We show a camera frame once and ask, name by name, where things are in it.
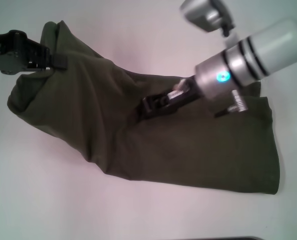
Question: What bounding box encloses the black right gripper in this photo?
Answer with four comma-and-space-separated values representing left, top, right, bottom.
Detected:
136, 76, 204, 124

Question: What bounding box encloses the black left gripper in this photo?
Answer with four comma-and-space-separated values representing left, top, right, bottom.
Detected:
0, 29, 69, 76

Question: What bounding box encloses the dark green printed T-shirt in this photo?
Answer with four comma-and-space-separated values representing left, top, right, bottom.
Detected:
7, 20, 287, 196

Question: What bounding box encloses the right arm silver cable connector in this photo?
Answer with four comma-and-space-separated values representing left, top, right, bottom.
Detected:
214, 89, 248, 119

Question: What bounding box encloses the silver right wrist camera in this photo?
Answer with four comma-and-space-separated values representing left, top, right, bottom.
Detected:
179, 0, 237, 36

